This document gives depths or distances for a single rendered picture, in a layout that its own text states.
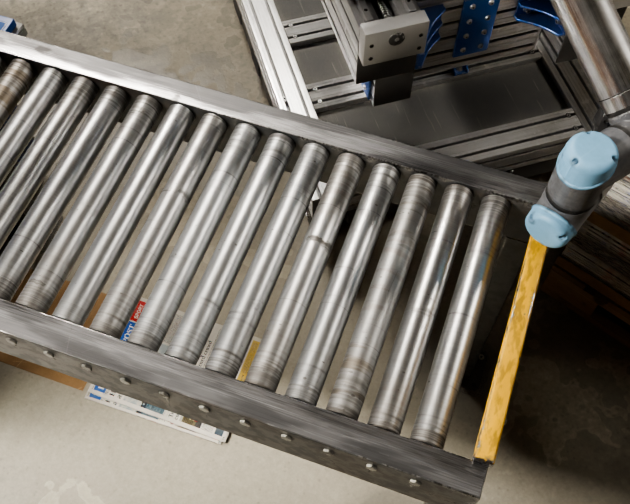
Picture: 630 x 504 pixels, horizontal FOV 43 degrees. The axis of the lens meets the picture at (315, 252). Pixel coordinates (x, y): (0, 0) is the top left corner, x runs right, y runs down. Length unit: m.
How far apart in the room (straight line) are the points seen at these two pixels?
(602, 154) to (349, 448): 0.54
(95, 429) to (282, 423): 0.97
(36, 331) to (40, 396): 0.86
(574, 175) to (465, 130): 1.06
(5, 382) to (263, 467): 0.69
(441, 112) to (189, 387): 1.27
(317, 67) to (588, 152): 1.27
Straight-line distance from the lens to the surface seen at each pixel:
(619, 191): 1.81
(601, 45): 1.25
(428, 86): 2.30
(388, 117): 2.22
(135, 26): 2.79
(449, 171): 1.40
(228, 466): 2.00
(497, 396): 1.21
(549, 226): 1.25
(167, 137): 1.45
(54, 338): 1.29
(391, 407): 1.20
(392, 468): 1.17
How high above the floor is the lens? 1.93
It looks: 61 degrees down
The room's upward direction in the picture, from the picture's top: straight up
